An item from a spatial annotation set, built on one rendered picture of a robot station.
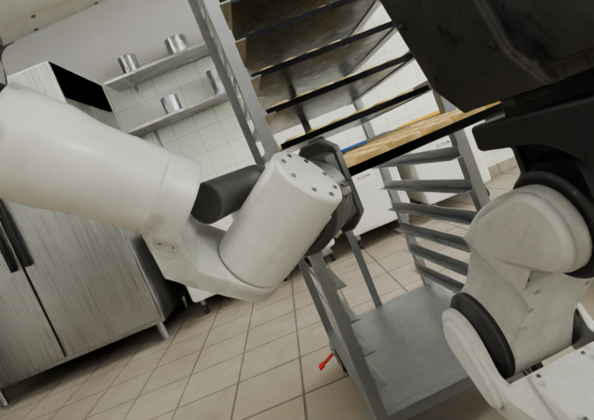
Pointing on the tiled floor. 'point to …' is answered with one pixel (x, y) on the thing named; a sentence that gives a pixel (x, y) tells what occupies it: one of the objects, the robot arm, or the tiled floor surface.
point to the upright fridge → (72, 266)
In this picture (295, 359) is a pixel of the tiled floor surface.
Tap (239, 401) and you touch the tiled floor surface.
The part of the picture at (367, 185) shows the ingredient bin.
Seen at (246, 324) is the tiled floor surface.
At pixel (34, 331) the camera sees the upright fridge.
